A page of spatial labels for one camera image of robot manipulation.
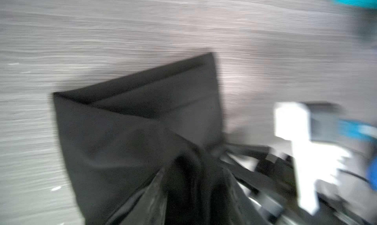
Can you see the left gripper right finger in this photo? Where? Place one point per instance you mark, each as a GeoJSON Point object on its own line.
{"type": "Point", "coordinates": [236, 207]}

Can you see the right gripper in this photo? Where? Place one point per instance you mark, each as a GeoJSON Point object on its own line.
{"type": "Point", "coordinates": [344, 195]}

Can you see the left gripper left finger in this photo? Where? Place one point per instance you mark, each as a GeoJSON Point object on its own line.
{"type": "Point", "coordinates": [146, 207]}

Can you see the black garment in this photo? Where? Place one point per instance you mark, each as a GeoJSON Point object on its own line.
{"type": "Point", "coordinates": [117, 135]}

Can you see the bright blue cloth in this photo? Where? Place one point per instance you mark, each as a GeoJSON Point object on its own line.
{"type": "Point", "coordinates": [371, 173]}

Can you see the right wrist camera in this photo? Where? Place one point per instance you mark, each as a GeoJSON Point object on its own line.
{"type": "Point", "coordinates": [313, 129]}

